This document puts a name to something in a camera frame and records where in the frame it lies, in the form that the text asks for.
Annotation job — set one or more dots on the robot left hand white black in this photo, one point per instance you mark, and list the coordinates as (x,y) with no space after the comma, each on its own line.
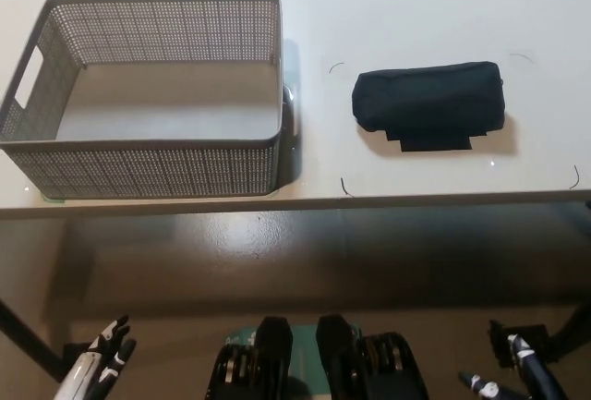
(83,370)

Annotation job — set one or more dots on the black fabric pencil case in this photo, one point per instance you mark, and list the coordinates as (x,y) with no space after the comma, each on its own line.
(429,95)

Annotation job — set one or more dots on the green tape strip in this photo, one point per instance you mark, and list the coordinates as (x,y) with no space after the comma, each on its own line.
(53,199)

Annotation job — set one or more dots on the black metal table leg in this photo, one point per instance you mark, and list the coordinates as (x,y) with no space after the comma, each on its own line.
(575,330)
(27,337)

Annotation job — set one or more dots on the grey perforated plastic basket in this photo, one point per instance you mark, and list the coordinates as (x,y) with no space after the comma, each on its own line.
(138,169)

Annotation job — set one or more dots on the robot right black body block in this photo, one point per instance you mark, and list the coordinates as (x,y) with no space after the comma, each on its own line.
(365,363)

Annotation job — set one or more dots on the black tape patch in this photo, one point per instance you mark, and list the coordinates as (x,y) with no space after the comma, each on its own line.
(434,144)

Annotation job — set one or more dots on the robot left black body block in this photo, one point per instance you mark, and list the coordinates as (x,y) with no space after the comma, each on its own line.
(249,363)

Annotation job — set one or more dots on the robot right hand white black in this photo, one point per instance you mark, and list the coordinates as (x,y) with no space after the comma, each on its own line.
(522,347)

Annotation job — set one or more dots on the robot black body block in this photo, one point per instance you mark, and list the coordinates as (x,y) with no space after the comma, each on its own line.
(365,363)
(249,363)

